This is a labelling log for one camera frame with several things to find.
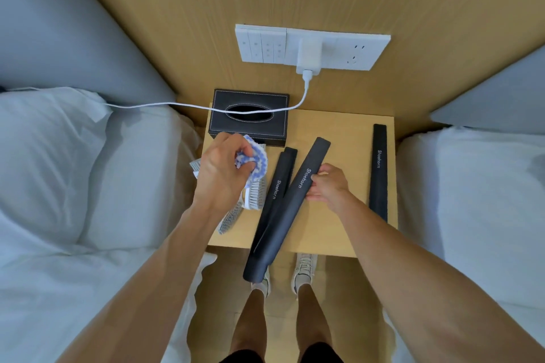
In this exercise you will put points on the person's right white shoe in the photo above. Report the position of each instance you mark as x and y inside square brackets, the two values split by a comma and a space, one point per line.
[304, 273]

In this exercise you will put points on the wooden nightstand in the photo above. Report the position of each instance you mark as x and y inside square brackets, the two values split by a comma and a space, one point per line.
[340, 150]

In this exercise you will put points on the grey headboard cushion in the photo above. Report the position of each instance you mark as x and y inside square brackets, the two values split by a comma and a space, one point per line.
[64, 26]
[502, 99]

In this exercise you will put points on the person's white shoe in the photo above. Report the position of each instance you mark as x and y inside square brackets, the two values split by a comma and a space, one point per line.
[304, 273]
[265, 284]

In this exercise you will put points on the person's left white shoe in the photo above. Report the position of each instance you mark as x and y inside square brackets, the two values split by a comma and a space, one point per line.
[265, 284]

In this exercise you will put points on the white bed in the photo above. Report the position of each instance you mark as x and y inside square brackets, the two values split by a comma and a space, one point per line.
[468, 205]
[136, 171]

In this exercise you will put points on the black leather tissue box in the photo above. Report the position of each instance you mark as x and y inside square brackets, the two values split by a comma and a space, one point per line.
[221, 124]

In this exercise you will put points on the white switch socket panel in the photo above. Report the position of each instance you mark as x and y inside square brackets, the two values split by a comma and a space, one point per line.
[255, 43]

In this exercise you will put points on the white charger plug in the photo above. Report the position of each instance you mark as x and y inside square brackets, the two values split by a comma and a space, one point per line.
[308, 56]

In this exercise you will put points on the white pillow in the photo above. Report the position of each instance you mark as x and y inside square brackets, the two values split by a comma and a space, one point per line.
[42, 154]

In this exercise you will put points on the person's left forearm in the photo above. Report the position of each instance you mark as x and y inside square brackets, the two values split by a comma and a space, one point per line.
[140, 290]

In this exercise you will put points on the person's leg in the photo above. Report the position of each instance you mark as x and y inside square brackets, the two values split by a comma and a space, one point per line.
[313, 320]
[249, 324]

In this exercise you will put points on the person's right hand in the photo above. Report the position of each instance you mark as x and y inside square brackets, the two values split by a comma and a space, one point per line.
[334, 188]

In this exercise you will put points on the person's left leg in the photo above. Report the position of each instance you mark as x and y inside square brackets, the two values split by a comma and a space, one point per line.
[249, 324]

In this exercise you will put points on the person's left hand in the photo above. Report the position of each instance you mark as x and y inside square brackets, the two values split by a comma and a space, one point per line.
[221, 175]

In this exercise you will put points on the person's right forearm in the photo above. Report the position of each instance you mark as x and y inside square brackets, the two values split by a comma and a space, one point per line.
[426, 282]

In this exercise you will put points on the long black shoe spoon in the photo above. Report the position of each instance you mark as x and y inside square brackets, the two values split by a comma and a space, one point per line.
[281, 175]
[379, 188]
[281, 222]

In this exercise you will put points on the person's right leg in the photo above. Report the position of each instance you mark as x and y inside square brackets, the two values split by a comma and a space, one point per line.
[313, 320]

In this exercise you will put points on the person's black shorts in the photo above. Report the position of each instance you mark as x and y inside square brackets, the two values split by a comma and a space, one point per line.
[319, 354]

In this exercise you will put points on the blue white striped cloth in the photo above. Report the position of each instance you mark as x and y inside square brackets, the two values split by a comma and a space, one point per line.
[259, 158]

